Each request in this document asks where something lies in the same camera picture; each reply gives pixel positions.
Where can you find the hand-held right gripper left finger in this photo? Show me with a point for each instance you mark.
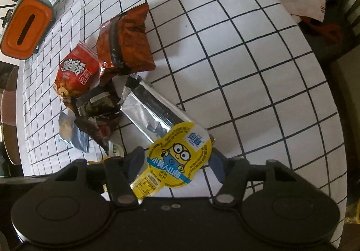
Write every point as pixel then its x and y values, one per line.
pixel 135 162

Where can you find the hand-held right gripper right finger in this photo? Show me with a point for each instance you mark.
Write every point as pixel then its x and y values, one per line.
pixel 217 168

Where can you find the yellow cartoon-lid snack cup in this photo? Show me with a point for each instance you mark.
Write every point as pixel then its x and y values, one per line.
pixel 174 161

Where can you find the dark orange cookie packet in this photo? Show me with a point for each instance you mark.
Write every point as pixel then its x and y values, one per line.
pixel 129 43

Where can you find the small green-white packet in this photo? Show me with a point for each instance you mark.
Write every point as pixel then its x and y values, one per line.
pixel 116 150

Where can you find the dark brown snack packet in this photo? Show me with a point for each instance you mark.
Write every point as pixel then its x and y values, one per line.
pixel 98 130

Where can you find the silver foil snack packet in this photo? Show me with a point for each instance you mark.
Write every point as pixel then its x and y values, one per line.
pixel 149 110

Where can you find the small blue snack packet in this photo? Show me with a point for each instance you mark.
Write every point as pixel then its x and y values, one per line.
pixel 70 133

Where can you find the dark seaweed snack packet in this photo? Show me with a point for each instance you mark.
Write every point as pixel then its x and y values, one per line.
pixel 97 102

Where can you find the white grid tablecloth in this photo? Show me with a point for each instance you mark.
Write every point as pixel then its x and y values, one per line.
pixel 239 71

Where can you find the red peanut snack packet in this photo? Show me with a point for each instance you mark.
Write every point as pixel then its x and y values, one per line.
pixel 76 74

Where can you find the pink chair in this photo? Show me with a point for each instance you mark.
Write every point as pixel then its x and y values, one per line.
pixel 9 116

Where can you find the orange tissue box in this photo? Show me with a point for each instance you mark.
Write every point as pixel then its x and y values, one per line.
pixel 26 24

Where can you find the red-orange cloth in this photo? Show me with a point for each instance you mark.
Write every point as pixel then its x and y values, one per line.
pixel 326 29

